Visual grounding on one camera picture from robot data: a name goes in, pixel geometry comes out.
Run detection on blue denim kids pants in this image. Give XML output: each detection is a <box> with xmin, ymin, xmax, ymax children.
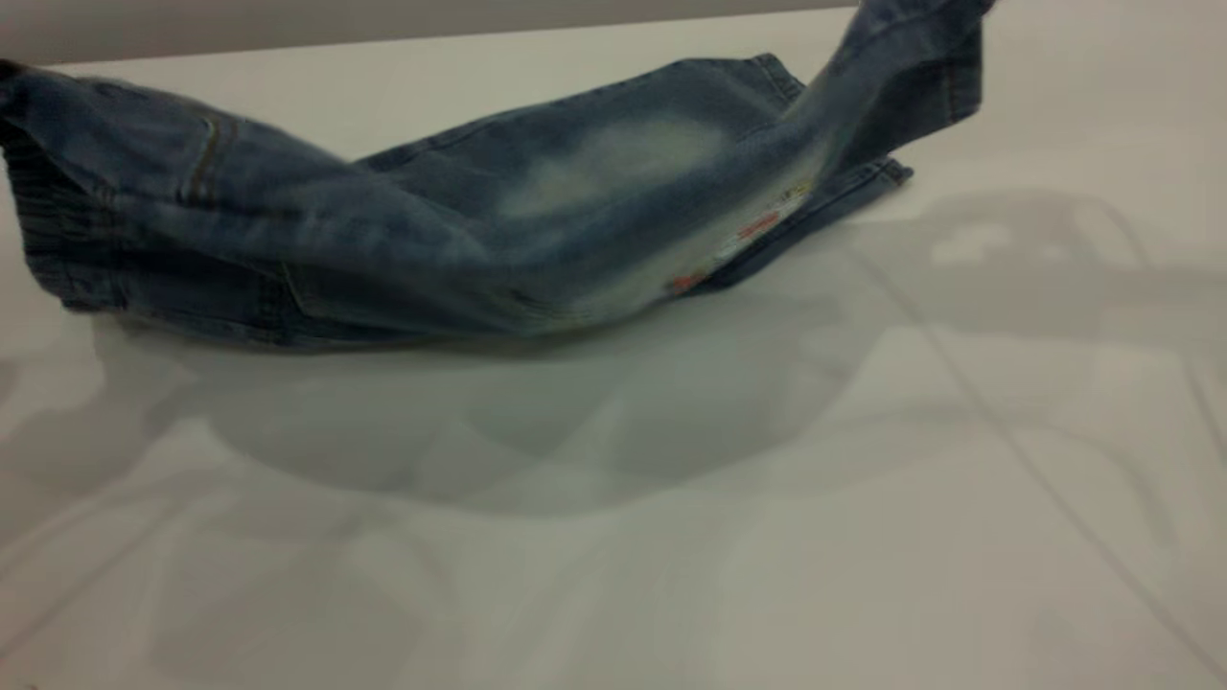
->
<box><xmin>0</xmin><ymin>0</ymin><xmax>998</xmax><ymax>352</ymax></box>

